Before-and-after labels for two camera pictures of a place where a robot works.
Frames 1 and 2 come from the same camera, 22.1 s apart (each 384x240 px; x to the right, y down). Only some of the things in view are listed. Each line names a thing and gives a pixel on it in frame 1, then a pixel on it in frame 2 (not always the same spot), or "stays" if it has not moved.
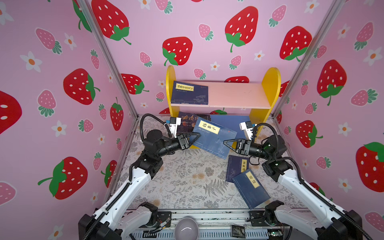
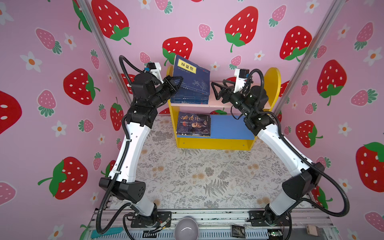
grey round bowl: [186, 229] stays
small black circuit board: [238, 231] stays
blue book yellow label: [250, 189] -> [189, 96]
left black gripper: [181, 140] -> [168, 88]
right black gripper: [243, 146] -> [231, 94]
